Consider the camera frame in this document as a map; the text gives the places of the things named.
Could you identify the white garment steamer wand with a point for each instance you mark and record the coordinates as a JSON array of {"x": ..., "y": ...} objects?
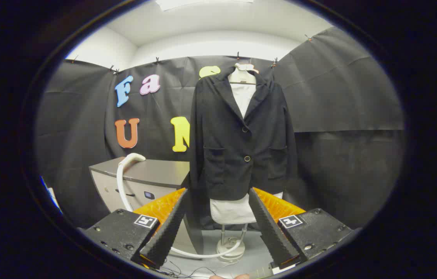
[{"x": 133, "y": 157}]

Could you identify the white shirt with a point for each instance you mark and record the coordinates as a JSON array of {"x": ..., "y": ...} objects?
[{"x": 241, "y": 99}]

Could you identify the black jacket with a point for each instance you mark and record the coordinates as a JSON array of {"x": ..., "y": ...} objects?
[{"x": 226, "y": 155}]

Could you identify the white plastic hanger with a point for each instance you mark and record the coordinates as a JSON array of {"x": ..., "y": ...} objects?
[{"x": 241, "y": 75}]

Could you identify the black backdrop cloth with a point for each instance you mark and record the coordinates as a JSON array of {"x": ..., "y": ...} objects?
[{"x": 338, "y": 89}]

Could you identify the large ceiling light panel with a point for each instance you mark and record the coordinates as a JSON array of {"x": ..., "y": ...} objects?
[{"x": 187, "y": 3}]

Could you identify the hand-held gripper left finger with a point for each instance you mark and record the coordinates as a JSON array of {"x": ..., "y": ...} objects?
[{"x": 168, "y": 232}]

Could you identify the grey cabinet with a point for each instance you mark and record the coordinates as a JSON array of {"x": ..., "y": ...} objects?
[{"x": 156, "y": 170}]

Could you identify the white steamer base stand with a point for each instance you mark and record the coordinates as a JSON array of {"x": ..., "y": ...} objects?
[{"x": 230, "y": 246}]

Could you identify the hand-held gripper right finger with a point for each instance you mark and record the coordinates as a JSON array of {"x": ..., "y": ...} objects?
[{"x": 270, "y": 232}]

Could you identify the row of backdrop clips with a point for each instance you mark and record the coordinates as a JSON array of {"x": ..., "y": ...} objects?
[{"x": 237, "y": 55}]

